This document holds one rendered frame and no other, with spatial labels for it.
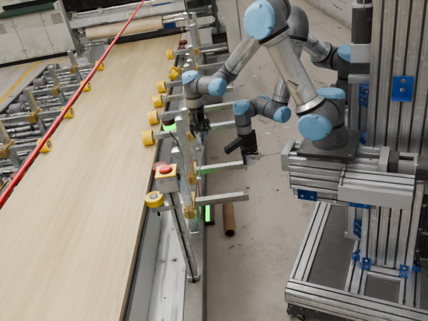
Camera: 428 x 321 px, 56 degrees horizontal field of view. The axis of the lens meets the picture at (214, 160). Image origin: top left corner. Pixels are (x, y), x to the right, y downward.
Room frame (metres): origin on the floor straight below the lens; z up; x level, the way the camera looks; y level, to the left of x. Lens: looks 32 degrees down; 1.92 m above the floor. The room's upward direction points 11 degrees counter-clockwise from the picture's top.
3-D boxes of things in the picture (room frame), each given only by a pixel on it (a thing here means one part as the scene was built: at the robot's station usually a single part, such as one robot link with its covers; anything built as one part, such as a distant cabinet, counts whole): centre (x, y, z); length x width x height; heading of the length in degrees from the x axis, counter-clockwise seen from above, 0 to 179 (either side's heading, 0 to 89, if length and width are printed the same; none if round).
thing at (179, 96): (2.43, 0.04, 0.95); 0.50 x 0.04 x 0.04; 85
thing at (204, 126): (1.63, 0.03, 1.15); 0.09 x 0.08 x 0.12; 15
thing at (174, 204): (1.13, 0.16, 0.93); 0.05 x 0.04 x 0.45; 175
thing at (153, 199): (1.44, 0.29, 0.85); 0.08 x 0.08 x 0.11
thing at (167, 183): (1.13, 0.16, 1.18); 0.07 x 0.07 x 0.08; 85
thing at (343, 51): (1.85, -0.74, 1.21); 0.13 x 0.12 x 0.14; 31
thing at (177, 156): (1.39, 0.14, 0.91); 0.03 x 0.03 x 0.48; 85
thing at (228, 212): (2.22, -0.03, 0.04); 0.30 x 0.08 x 0.08; 175
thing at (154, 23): (4.28, 0.45, 1.05); 1.43 x 0.12 x 0.12; 85
